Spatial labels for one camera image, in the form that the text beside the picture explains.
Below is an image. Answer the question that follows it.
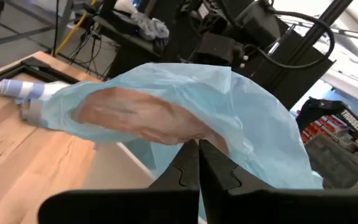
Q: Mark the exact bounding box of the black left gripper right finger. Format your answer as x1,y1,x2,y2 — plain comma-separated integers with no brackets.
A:
199,139,358,224

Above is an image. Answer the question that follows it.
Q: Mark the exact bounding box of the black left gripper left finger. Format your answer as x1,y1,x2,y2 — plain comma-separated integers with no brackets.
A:
37,139,201,224

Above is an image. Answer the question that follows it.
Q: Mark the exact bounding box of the pale blue trash bag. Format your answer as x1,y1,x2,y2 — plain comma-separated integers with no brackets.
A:
40,62,324,224

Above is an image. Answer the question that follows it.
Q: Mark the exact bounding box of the large brown paper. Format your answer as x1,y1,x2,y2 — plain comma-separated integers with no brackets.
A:
69,86,230,156

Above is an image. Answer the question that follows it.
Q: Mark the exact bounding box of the blue white trash bag roll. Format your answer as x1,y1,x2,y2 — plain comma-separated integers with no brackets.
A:
0,78,71,126

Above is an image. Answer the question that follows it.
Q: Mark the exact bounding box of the grey cloth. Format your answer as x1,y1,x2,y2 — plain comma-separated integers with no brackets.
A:
131,11,170,42

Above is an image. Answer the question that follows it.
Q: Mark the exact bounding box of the red parts organizer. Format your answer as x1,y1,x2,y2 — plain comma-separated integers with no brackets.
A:
300,116,349,144

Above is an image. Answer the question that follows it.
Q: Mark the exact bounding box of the black side desk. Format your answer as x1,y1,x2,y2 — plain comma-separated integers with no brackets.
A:
82,2,180,78

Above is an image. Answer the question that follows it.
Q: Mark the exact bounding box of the wooden workbench with bins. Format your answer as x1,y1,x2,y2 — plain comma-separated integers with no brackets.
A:
0,57,82,95

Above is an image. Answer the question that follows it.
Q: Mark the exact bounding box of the black right arm cable loop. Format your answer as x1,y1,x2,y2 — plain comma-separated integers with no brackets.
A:
244,7,336,70

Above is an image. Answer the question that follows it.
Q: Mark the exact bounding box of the yellow cable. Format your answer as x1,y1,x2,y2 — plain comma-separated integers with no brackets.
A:
54,0,99,57

